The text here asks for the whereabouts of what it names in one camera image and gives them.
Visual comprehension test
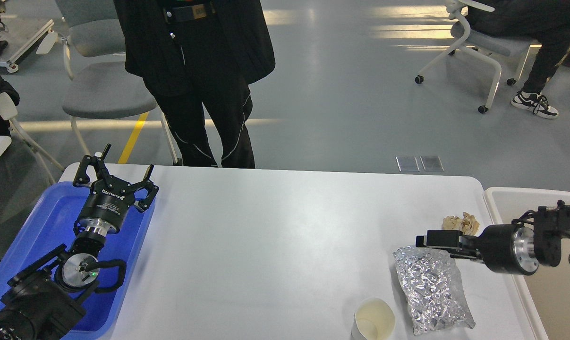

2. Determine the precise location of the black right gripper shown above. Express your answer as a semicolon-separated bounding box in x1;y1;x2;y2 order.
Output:
415;224;539;276

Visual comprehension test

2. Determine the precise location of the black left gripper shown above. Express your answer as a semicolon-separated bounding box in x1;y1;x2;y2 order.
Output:
72;144;159;237

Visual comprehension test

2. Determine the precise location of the white paper cup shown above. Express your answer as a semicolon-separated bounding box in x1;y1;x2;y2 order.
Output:
350;297;396;340

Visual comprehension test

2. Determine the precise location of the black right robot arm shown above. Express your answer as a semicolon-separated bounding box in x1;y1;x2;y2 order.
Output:
415;200;570;276

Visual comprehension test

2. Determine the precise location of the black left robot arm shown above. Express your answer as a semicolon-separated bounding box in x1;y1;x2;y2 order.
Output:
0;145;159;340

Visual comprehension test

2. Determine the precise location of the crumpled beige paper ball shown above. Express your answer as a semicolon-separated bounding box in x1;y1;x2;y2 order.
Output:
442;212;480;235

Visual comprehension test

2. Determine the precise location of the crumpled silver foil bag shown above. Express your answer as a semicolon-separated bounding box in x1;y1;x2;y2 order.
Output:
393;246;476;336

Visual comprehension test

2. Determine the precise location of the blue plastic tray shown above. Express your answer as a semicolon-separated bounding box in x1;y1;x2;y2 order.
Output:
0;182;155;340

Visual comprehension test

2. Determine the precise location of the right metal floor plate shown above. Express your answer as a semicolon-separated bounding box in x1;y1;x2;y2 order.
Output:
420;156;444;172

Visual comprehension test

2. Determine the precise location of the metal floor plate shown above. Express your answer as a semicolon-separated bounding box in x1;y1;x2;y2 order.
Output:
420;156;444;172
396;156;420;172

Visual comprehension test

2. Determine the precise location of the white plastic bin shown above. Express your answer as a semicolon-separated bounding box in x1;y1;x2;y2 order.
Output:
484;187;570;340

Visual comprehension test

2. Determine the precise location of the left metal floor plate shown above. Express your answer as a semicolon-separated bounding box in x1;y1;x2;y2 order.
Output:
396;156;420;172

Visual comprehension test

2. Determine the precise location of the white chair at left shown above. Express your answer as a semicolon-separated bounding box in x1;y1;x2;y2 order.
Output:
0;75;65;185

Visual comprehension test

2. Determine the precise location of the standing person in black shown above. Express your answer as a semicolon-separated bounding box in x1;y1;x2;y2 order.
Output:
113;0;275;169

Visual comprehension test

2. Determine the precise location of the white wheeled office chair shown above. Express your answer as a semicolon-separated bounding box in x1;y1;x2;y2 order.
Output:
415;0;536;114

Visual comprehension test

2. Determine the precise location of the seated person in black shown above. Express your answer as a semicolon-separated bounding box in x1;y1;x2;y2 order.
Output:
466;0;570;119

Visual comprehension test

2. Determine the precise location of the grey chair white frame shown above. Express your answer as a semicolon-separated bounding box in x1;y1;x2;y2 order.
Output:
56;0;158;154

